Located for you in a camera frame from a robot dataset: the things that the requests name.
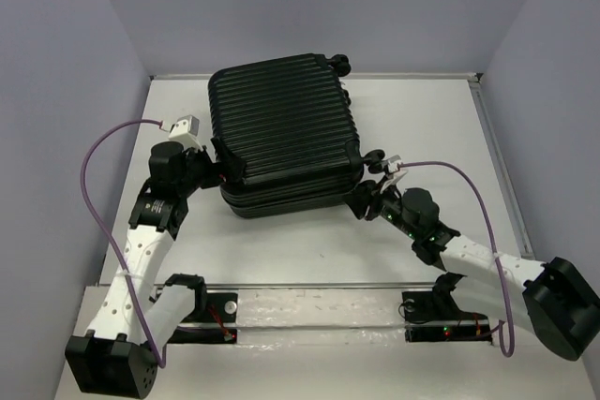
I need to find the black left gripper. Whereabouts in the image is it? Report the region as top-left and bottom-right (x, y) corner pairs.
(178, 137), (247, 197)

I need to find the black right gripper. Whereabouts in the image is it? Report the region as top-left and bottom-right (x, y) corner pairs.
(341, 175), (419, 240)

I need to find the black hard-shell suitcase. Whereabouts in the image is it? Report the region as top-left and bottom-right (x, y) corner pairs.
(207, 53), (384, 219)

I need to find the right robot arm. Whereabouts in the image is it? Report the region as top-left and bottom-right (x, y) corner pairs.
(343, 180), (599, 361)

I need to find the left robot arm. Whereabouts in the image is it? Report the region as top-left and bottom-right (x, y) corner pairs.
(65, 136), (236, 399)

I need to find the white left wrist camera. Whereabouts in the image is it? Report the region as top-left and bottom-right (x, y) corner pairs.
(168, 115), (205, 151)

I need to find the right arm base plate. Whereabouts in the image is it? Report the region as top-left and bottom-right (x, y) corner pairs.
(398, 290), (495, 344)

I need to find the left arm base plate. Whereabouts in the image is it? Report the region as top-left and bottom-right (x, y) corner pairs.
(168, 291), (238, 345)

